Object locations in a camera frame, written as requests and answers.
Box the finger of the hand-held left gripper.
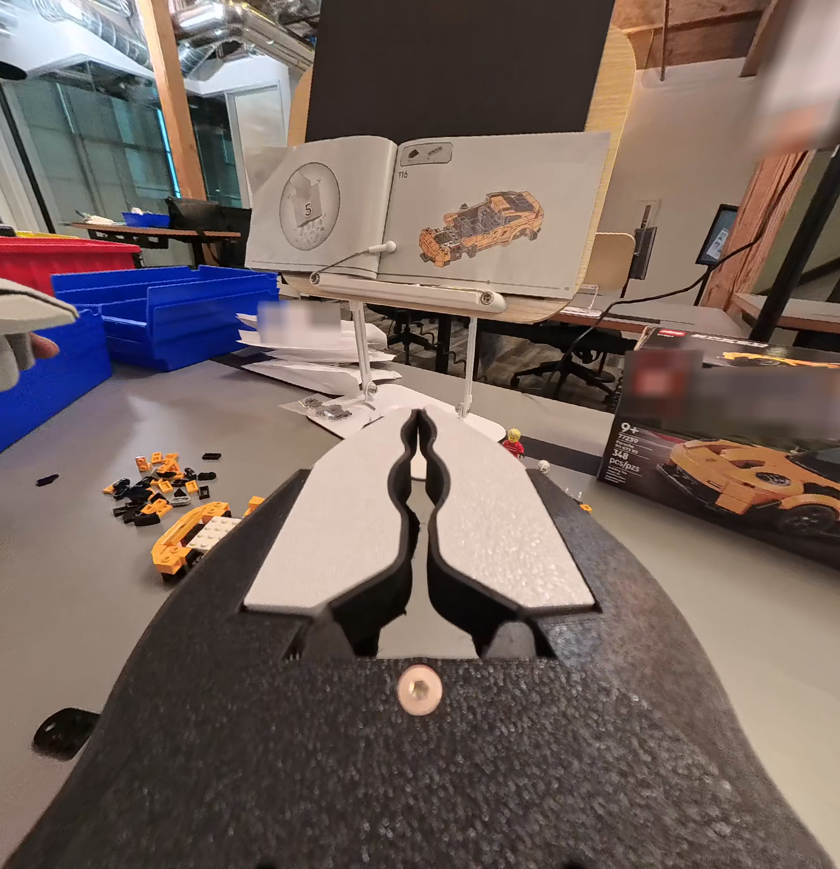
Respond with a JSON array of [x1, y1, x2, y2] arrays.
[[0, 276, 81, 339]]

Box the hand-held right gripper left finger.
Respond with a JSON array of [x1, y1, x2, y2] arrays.
[[244, 408, 429, 621]]

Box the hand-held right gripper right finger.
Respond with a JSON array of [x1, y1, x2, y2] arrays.
[[418, 408, 596, 619]]

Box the orange lego car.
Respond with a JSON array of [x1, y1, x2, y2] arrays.
[[151, 496, 269, 579]]

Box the pile of small lego pieces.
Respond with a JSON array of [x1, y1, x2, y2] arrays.
[[104, 453, 221, 528]]

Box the black lego set box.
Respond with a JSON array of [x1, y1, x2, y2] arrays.
[[597, 326, 840, 574]]

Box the lego instruction booklet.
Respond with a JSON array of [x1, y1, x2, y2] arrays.
[[244, 132, 611, 300]]

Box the red storage bin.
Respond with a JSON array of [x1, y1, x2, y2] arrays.
[[0, 234, 144, 294]]

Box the white folded paper bag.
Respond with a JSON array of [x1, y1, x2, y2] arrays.
[[244, 356, 402, 399]]

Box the white stand rod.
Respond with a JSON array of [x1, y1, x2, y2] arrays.
[[456, 315, 479, 416], [348, 302, 381, 403]]

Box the pile of empty paper bags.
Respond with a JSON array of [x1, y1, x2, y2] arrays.
[[237, 306, 394, 368]]

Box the black office chair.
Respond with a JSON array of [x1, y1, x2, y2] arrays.
[[166, 197, 252, 268]]

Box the black rounded flat piece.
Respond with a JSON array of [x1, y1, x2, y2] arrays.
[[33, 708, 103, 760]]

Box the black cable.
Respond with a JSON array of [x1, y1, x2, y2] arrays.
[[549, 224, 774, 327]]

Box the silver ventilation duct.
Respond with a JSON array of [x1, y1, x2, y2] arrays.
[[169, 0, 320, 77]]

